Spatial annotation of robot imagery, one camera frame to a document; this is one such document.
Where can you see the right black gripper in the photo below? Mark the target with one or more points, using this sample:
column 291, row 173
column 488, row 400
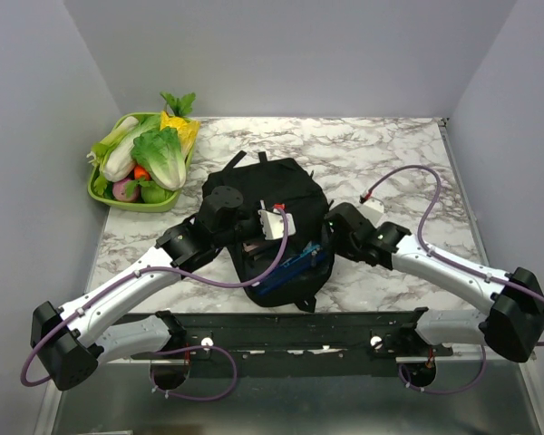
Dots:
column 333, row 241

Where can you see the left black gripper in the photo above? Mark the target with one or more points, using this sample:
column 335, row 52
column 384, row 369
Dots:
column 254, row 211

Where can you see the pink notebook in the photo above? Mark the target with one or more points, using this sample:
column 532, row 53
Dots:
column 254, row 248

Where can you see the blue patterned pencil case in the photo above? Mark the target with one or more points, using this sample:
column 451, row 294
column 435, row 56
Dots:
column 310, row 257

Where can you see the black student backpack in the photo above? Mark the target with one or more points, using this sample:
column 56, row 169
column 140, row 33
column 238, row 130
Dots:
column 281, row 181

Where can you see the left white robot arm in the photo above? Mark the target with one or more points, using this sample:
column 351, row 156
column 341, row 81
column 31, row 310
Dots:
column 71, row 341

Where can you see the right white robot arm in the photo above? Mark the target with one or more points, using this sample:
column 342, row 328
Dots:
column 507, row 309

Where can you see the green round vegetable toy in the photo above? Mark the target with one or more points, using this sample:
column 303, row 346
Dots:
column 153, row 193

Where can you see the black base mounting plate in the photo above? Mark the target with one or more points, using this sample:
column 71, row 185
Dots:
column 300, row 345

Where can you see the yellow leafy vegetable toy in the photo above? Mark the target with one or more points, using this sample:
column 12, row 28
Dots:
column 187, row 130

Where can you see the green lettuce toy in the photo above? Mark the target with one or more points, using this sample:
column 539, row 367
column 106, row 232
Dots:
column 159, row 152

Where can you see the orange carrot toy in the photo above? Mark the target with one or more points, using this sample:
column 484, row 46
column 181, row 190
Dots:
column 141, row 174

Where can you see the pink radish toy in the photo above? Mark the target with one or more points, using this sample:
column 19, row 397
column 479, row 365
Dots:
column 126, row 190

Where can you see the green plastic basket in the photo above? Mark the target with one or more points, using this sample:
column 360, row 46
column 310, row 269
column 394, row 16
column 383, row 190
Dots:
column 101, row 190

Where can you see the white bok choy toy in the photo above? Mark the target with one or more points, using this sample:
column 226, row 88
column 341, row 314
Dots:
column 112, row 154

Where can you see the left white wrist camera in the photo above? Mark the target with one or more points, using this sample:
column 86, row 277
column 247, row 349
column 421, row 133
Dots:
column 273, row 221

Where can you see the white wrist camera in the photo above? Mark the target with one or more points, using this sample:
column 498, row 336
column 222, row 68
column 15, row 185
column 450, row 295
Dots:
column 273, row 221
column 371, row 208

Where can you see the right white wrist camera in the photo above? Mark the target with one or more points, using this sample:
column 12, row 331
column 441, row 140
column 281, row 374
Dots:
column 371, row 208

